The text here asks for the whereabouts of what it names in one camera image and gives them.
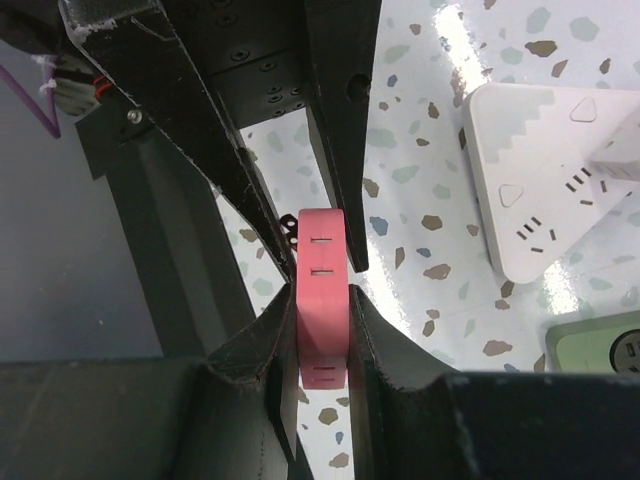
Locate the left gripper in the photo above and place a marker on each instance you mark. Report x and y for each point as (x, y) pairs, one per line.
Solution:
(203, 70)

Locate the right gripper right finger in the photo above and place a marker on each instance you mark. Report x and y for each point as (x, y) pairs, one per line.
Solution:
(414, 417)

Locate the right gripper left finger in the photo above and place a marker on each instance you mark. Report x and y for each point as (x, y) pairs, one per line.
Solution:
(231, 415)

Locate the pink plug adapter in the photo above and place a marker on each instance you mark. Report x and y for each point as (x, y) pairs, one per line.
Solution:
(322, 299)

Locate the white triangular power strip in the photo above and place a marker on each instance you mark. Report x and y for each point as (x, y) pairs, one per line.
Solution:
(529, 148)

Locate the white plug adapter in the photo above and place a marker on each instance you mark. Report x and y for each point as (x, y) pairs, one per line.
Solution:
(618, 156)

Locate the green power strip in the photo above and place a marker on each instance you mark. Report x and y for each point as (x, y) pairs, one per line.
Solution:
(601, 345)

